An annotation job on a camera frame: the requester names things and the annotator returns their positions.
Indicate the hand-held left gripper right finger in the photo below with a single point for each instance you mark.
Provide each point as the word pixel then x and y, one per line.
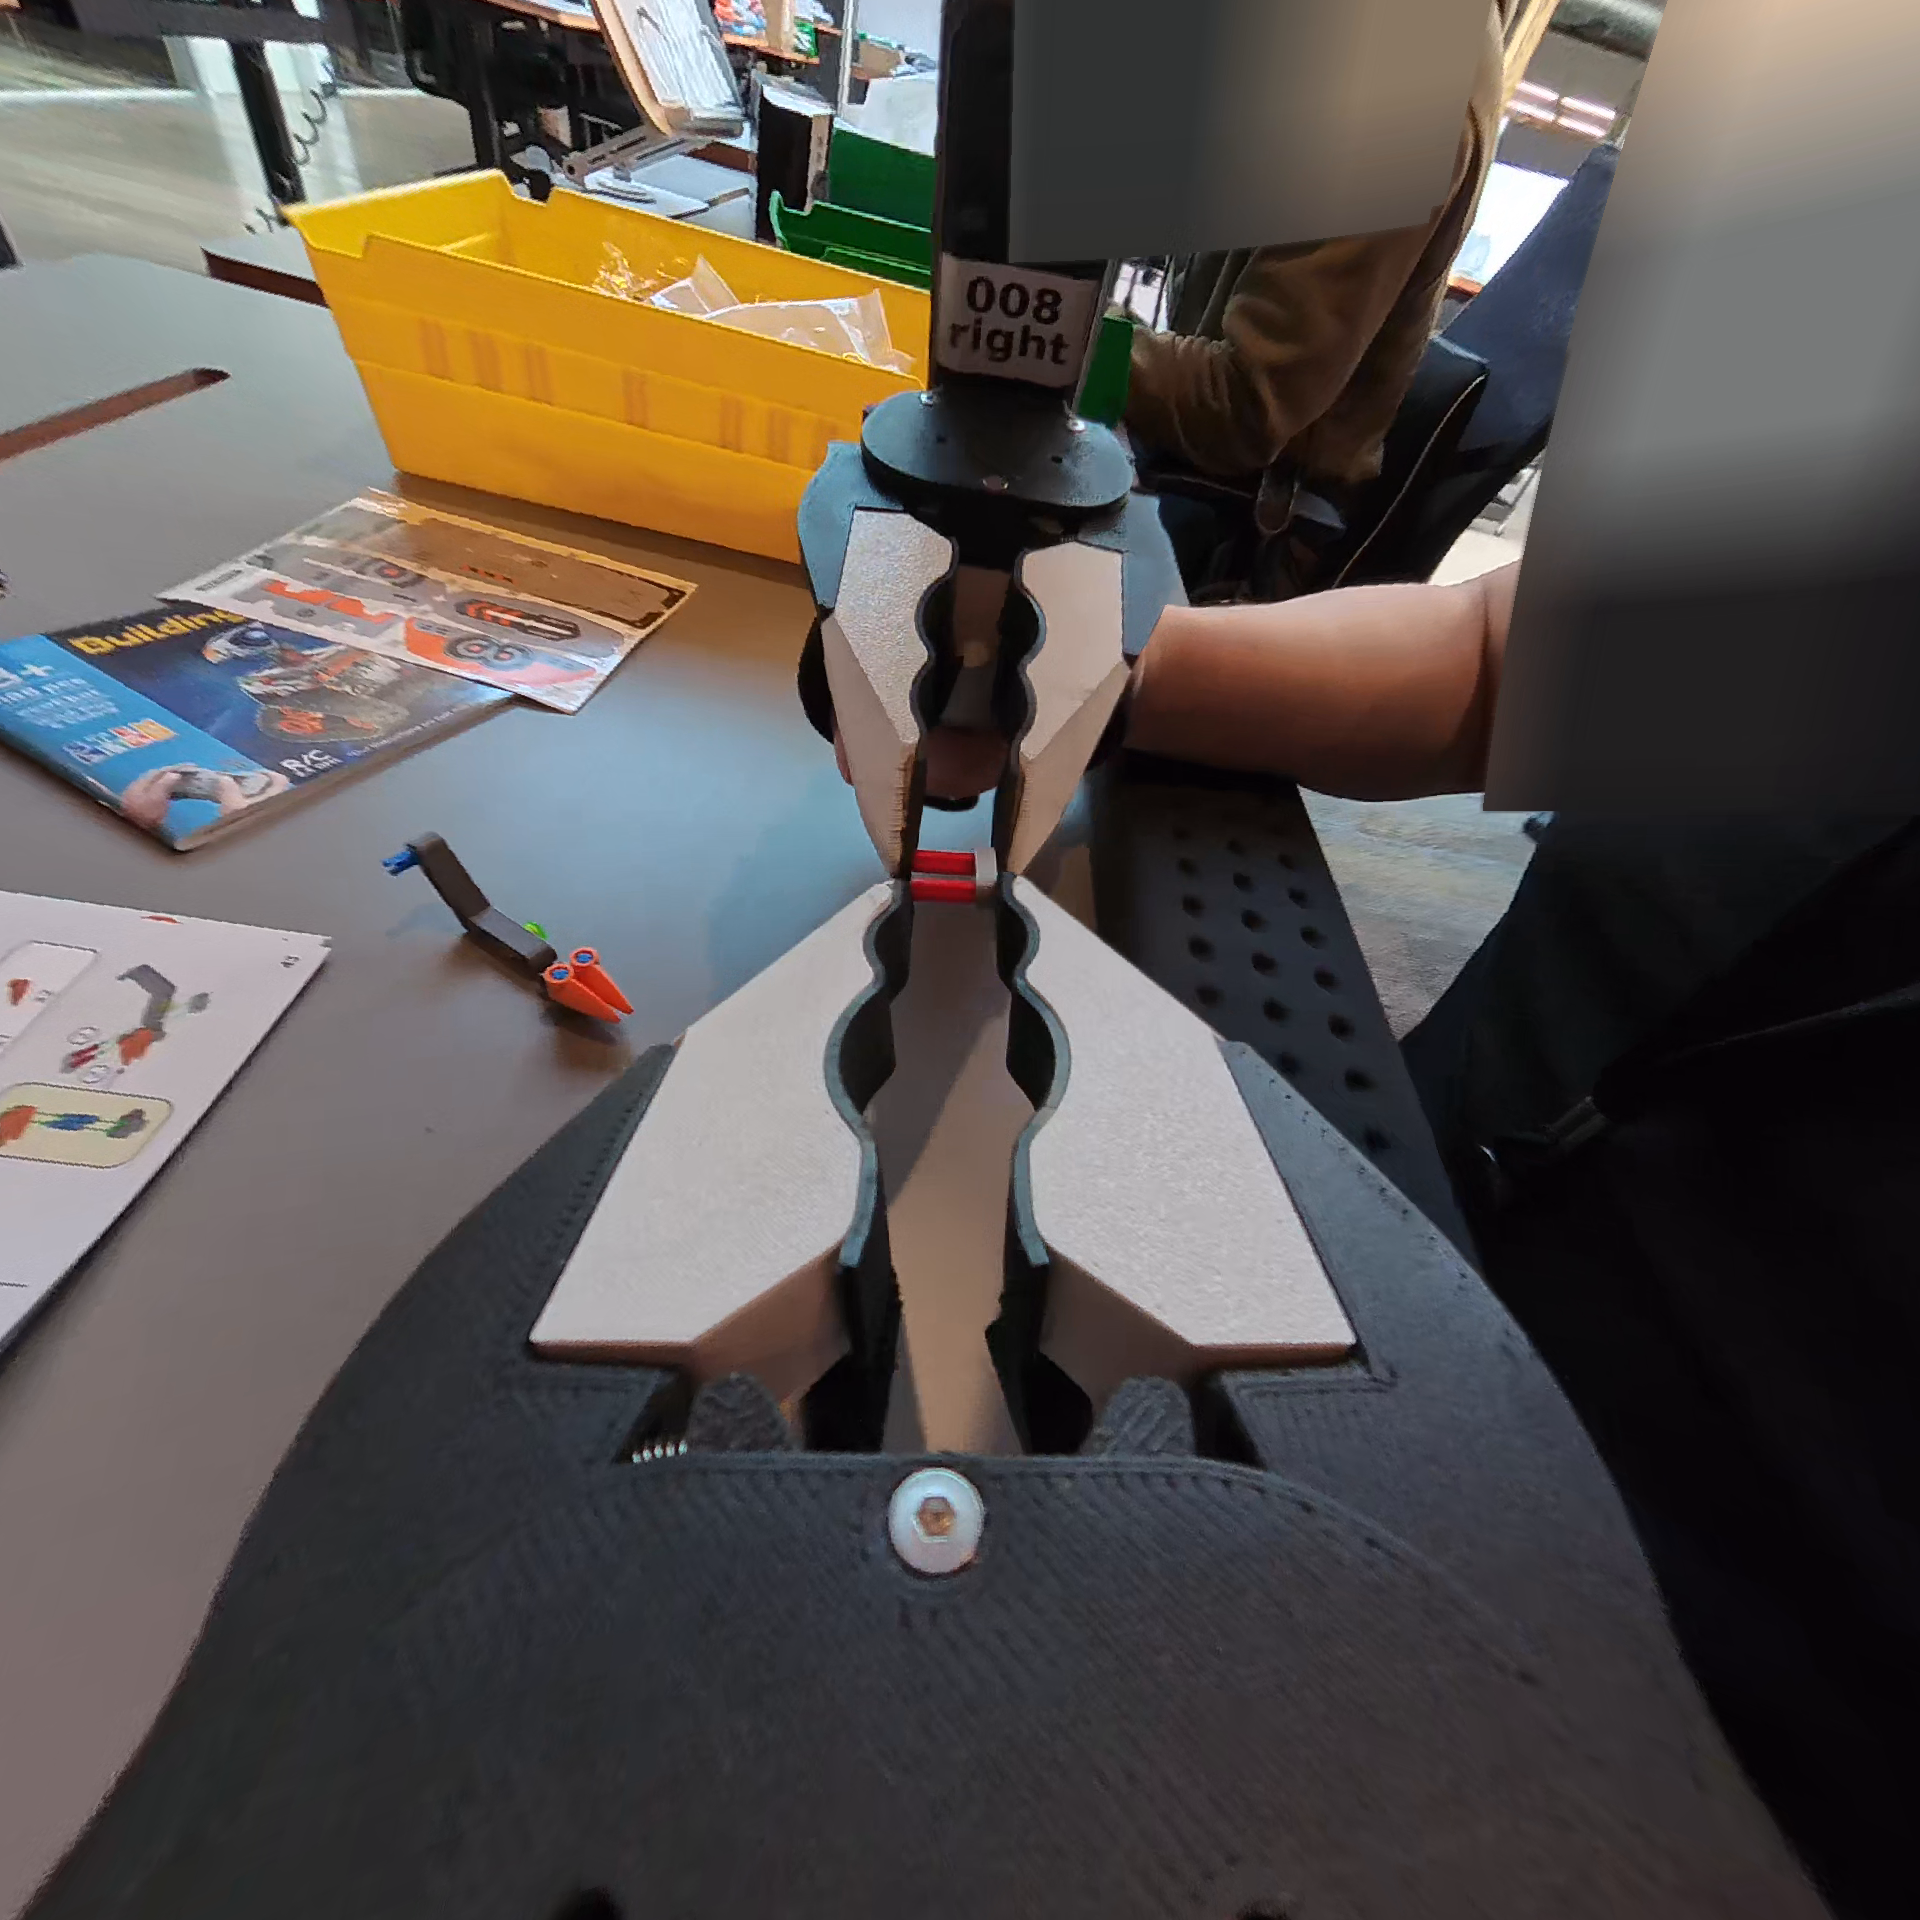
pixel 1185 1201

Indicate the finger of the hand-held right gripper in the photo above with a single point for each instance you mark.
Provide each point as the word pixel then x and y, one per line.
pixel 1079 645
pixel 875 645

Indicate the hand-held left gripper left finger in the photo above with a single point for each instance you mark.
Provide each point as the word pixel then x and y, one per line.
pixel 706 1201

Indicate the grey beam with orange claws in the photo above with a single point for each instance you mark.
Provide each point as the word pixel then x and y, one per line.
pixel 480 915

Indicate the person's right forearm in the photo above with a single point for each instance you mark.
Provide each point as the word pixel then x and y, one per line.
pixel 1321 690

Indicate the grey desk with wooden edge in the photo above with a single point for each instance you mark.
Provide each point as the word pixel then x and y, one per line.
pixel 672 781

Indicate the person's right hand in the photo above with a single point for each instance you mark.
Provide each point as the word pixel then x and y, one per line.
pixel 964 770

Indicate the green plastic bin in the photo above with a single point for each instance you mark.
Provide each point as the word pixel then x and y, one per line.
pixel 869 249
pixel 875 174

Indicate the clear plastic parts bags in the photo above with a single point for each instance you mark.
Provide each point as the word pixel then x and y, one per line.
pixel 782 313

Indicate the black perforated panel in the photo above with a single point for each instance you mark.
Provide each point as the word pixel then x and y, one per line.
pixel 1245 932

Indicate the yellow plastic bin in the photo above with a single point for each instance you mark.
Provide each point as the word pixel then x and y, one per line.
pixel 597 419

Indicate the robot sticker sheet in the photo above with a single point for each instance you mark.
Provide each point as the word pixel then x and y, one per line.
pixel 451 598

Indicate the wooden clipboard with paper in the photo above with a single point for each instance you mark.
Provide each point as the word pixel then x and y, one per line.
pixel 672 61

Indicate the open white instruction booklet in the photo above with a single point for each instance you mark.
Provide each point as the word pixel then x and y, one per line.
pixel 117 1079

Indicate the blue cover manual booklet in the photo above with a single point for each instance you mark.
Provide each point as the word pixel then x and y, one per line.
pixel 226 718

